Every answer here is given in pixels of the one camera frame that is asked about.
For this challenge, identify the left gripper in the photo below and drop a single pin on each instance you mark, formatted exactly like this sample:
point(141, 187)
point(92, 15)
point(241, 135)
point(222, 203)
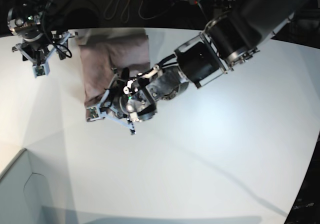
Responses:
point(112, 104)

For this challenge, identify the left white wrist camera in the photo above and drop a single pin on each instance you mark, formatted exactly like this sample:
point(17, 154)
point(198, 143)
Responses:
point(93, 114)

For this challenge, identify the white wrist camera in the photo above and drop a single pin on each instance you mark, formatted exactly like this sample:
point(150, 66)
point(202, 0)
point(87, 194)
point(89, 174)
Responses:
point(41, 70)
point(93, 114)

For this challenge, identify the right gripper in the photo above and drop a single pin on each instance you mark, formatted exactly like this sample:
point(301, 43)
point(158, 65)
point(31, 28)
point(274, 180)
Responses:
point(40, 49)

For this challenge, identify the black power strip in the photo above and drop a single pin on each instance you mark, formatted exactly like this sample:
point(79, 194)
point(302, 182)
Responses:
point(214, 3)

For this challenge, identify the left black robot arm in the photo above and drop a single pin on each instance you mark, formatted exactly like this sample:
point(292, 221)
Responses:
point(226, 41)

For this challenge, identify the white cardboard box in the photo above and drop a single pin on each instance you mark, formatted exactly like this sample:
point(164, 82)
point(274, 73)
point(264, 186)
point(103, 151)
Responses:
point(35, 191)

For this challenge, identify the mauve pink t-shirt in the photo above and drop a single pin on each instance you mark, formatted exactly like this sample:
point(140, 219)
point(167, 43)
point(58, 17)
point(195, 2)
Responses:
point(102, 54)

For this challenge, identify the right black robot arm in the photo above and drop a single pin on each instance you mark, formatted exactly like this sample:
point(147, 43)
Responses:
point(31, 20)

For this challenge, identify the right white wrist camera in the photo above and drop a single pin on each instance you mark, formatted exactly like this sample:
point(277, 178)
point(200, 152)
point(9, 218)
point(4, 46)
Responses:
point(41, 70)

